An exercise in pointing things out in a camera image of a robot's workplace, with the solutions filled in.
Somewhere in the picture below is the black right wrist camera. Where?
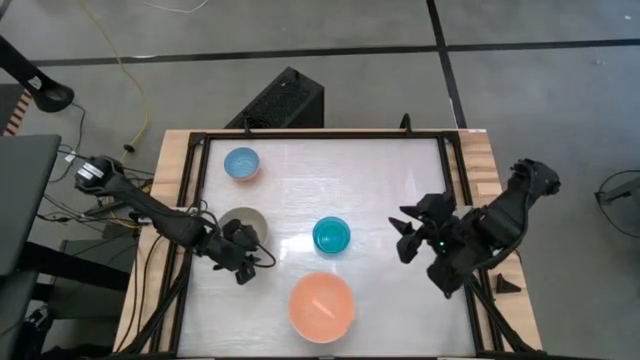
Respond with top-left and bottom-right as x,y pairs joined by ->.
426,249 -> 476,300

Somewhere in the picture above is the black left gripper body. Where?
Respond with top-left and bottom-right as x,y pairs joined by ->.
208,232 -> 262,273

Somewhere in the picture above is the teal bowl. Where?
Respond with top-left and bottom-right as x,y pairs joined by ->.
312,215 -> 352,255

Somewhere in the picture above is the orange striped board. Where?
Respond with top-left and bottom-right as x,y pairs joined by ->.
1,89 -> 34,138

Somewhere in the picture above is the yellow cable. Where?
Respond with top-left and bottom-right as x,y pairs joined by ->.
78,0 -> 151,161

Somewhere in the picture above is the black metal table frame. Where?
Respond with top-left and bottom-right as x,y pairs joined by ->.
130,127 -> 539,359

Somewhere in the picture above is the black perforated box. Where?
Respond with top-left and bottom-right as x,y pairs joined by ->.
224,66 -> 326,131

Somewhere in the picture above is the large orange bowl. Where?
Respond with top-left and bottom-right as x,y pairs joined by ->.
287,271 -> 357,345

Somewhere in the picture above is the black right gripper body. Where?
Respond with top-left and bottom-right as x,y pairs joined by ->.
412,191 -> 474,261

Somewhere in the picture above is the grey bowl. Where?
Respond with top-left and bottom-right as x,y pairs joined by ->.
217,206 -> 270,247

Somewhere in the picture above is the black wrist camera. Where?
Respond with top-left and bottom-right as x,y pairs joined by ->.
426,249 -> 476,300
234,263 -> 257,287

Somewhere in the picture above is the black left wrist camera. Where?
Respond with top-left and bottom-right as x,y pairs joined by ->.
234,263 -> 257,287

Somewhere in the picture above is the blue bowl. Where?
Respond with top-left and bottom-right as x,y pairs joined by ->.
223,146 -> 262,182

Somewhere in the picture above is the black looped floor cable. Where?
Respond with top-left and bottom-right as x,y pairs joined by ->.
593,169 -> 640,240

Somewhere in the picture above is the black triangular bracket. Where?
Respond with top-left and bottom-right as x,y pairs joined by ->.
494,272 -> 522,296

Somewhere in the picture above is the grey desk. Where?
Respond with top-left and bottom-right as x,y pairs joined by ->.
0,133 -> 63,279

